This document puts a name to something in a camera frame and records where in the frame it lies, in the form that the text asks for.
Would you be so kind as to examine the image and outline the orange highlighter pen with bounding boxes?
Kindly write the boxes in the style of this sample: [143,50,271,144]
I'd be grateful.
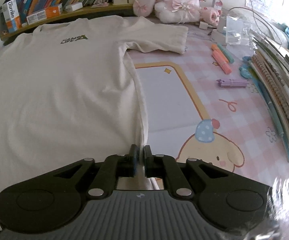
[211,44,229,63]

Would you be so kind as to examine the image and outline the green highlighter pen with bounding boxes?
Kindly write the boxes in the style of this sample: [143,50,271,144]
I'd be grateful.
[217,43,234,63]

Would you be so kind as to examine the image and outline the white eraser block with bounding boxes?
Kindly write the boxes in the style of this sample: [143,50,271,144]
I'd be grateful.
[65,2,83,12]

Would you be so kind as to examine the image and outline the upright usmile toothpaste box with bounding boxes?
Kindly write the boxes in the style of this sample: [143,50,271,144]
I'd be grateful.
[2,0,21,33]

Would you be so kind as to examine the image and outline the white t-shirt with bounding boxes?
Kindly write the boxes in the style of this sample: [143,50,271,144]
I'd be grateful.
[0,16,188,192]

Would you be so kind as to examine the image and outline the pink white plush bunny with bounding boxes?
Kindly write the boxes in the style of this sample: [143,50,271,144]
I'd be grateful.
[133,0,222,27]

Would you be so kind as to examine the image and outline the pink highlighter pen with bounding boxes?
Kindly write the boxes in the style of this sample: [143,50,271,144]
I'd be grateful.
[212,51,232,75]

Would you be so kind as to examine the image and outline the wooden shelf board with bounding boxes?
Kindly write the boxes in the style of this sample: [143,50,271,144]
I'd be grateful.
[0,4,133,41]

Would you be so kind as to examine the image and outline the lying usmile toothpaste box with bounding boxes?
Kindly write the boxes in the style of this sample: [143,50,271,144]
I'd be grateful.
[27,3,63,25]

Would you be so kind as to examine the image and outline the stack of notebooks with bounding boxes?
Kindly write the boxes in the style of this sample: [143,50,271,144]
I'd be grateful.
[248,31,289,160]

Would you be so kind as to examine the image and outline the pink scissors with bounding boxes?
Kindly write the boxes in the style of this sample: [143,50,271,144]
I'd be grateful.
[91,0,109,8]

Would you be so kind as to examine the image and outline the pink checkered desk mat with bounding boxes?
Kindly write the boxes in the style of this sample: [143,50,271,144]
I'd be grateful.
[129,25,289,185]

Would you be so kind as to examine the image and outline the clear acrylic box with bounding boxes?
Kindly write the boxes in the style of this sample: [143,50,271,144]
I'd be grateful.
[225,16,244,44]

